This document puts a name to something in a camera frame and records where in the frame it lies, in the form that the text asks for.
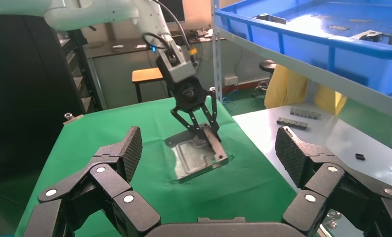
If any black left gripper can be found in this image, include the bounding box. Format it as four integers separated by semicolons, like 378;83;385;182
170;76;222;143

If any wooden seat stool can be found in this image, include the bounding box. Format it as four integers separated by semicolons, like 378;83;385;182
131;67;170;104

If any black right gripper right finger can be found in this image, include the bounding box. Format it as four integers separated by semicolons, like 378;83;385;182
274;125;392;237

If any black round stool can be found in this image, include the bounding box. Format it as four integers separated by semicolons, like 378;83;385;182
252;59;278;99

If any dark metal frame part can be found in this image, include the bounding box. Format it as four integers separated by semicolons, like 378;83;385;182
254;13;287;25

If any ridged silver metal bar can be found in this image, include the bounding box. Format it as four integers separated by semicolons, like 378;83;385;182
276;117;309;131
289;107;322;120

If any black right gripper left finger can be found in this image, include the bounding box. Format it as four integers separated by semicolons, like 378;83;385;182
23;126;161;237

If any green table cloth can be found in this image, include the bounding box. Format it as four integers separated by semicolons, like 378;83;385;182
14;92;298;237

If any white metal shelf rack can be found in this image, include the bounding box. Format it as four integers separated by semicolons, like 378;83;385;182
211;0;392;237

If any silver metal housing part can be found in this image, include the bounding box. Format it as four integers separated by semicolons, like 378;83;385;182
164;123;231;184

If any silver cast metal part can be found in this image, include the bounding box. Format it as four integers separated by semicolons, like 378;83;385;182
350;29;392;46

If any black equipment cabinet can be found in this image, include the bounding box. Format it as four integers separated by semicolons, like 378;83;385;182
0;14;96;179

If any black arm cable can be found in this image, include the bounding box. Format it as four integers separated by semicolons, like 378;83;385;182
142;0;198;56

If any blue coiled cable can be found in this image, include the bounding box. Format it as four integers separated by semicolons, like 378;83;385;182
221;90;241;114

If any yellow work coat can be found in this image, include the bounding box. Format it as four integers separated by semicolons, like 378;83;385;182
263;64;348;117

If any large blue plastic bin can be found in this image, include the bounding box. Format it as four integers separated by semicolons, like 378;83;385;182
214;0;392;95

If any black computer monitor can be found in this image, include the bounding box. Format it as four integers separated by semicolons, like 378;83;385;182
157;0;186;24

